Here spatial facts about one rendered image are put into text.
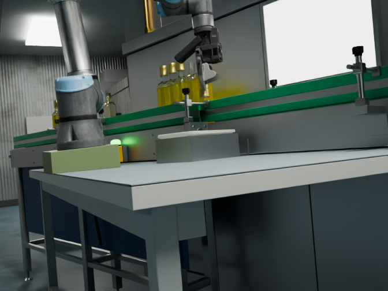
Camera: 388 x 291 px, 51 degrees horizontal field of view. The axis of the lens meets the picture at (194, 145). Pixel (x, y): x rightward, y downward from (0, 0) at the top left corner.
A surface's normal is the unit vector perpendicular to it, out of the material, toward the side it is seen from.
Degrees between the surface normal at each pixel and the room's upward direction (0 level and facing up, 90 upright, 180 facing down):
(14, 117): 90
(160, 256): 90
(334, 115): 90
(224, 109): 90
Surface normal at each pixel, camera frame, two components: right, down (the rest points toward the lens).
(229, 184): 0.45, -0.04
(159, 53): -0.73, 0.06
